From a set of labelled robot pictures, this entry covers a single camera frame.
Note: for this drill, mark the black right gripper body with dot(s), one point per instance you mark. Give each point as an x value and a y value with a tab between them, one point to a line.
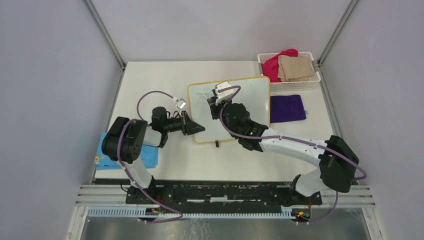
216	108

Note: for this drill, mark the blue patterned cloth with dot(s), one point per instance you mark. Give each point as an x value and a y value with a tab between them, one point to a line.
149	156

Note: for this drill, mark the yellow framed whiteboard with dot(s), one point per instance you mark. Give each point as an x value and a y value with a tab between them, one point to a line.
254	95

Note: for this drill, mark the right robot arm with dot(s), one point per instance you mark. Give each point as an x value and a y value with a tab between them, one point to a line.
335	161

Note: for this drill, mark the purple cloth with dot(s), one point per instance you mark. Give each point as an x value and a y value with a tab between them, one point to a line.
286	108

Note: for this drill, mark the white perforated basket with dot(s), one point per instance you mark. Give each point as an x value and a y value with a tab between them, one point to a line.
313	82

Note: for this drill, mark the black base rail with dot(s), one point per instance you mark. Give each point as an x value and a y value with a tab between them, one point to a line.
228	197

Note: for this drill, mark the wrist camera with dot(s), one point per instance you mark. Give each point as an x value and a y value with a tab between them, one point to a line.
222	91
180	103

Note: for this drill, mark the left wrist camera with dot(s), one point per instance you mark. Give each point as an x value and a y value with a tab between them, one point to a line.
180	103

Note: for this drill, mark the beige cloth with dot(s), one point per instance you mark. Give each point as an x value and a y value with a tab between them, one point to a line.
294	69

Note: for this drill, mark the red cloth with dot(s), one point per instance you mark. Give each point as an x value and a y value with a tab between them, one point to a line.
270	68

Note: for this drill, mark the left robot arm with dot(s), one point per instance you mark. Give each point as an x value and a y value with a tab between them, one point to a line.
124	141

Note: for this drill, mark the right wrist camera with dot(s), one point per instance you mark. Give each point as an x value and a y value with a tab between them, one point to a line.
222	91

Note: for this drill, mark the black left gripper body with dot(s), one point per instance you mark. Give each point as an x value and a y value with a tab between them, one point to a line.
183	123

